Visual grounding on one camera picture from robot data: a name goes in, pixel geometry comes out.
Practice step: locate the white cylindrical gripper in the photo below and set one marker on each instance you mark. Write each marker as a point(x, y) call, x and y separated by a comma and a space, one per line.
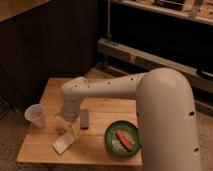
point(70, 111)

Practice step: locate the white sponge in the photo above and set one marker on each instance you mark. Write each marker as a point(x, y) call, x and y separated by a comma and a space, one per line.
point(62, 143)

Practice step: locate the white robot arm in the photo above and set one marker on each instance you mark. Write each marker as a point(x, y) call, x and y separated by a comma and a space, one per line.
point(165, 110)

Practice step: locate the translucent white cup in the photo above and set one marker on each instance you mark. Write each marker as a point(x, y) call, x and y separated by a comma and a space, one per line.
point(36, 115)

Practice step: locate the green ceramic plate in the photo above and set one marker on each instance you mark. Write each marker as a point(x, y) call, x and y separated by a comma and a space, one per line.
point(113, 144)

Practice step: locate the dark grey rectangular block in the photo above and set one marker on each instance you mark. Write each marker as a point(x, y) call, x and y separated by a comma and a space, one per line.
point(84, 119)

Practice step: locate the wooden table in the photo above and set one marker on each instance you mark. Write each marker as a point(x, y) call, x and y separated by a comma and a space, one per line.
point(90, 147)

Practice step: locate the red sausage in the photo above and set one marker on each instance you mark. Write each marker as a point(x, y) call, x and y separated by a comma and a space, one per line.
point(123, 140)

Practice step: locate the background shelf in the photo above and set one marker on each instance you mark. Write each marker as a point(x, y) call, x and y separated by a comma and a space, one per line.
point(200, 11)

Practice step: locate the metal frame rail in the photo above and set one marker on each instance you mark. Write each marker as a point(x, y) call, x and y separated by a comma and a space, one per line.
point(149, 61)

